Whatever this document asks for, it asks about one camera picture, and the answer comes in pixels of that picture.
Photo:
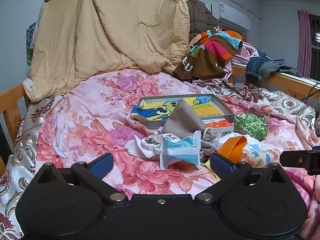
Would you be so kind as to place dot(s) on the beige dotted blanket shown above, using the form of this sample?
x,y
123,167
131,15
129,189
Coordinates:
x,y
100,30

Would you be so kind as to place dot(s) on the orange cup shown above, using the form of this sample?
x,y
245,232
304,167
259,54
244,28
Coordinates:
x,y
230,147

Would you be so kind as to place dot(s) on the jar of green beads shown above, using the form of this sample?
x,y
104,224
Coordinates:
x,y
250,125

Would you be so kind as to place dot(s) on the pink curtain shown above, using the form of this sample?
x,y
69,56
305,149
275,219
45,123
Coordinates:
x,y
305,42

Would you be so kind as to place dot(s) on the blue jeans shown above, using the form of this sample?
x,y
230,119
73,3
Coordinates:
x,y
257,67

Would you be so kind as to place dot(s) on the grey patterned sock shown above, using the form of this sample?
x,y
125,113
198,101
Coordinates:
x,y
318,125

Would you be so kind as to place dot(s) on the barred window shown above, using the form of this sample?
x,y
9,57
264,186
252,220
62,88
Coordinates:
x,y
315,42

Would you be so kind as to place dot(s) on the wooden bed frame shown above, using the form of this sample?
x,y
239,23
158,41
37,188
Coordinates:
x,y
282,82

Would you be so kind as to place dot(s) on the white air conditioner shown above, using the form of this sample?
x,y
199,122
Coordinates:
x,y
230,15

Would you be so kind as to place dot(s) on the cartoon printed white pouch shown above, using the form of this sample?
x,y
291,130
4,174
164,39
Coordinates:
x,y
150,142

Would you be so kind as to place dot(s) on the pastel striped white towel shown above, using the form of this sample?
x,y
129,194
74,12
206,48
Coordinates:
x,y
260,155

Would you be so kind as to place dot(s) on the orange and white carton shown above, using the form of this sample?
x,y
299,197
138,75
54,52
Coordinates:
x,y
220,126

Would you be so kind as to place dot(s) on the brown quilted jacket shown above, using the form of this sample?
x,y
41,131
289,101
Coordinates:
x,y
197,17

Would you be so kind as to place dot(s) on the small blue wall poster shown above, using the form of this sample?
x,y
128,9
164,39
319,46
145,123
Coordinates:
x,y
31,42

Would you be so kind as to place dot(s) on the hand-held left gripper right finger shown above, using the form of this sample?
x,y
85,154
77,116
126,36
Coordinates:
x,y
222,165

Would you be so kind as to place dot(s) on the blue and white tissue packet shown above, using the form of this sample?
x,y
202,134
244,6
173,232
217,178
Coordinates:
x,y
180,152

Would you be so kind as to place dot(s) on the pink floral blanket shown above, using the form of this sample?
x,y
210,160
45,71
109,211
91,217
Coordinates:
x,y
87,120

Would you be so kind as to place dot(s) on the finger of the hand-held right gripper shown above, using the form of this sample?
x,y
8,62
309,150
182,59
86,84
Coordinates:
x,y
295,158

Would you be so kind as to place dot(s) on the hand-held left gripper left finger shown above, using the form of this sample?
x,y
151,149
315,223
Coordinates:
x,y
101,166

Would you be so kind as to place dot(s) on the brown colourful striped cloth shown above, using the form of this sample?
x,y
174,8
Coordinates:
x,y
207,55

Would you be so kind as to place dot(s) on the grey box with frog print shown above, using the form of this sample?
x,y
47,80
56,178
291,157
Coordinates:
x,y
200,105

